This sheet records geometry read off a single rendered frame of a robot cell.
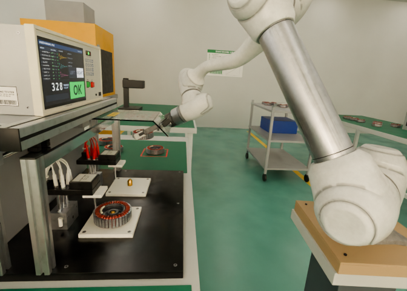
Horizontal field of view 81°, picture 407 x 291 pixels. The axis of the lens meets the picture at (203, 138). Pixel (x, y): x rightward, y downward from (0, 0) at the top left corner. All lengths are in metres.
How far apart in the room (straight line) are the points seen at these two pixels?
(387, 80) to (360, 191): 7.46
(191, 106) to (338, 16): 6.33
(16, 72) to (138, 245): 0.52
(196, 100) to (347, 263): 0.81
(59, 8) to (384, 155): 4.75
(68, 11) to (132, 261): 4.49
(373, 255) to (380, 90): 7.21
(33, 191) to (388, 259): 0.89
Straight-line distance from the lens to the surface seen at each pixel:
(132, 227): 0.79
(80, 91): 0.88
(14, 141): 0.57
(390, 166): 0.82
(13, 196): 0.85
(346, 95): 7.37
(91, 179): 0.78
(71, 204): 0.87
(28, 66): 0.69
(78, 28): 4.51
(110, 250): 0.74
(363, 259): 0.82
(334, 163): 0.64
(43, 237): 0.66
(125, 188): 1.02
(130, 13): 6.27
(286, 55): 0.68
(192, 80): 1.19
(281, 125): 3.43
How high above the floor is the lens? 1.23
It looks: 14 degrees down
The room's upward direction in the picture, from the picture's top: 3 degrees clockwise
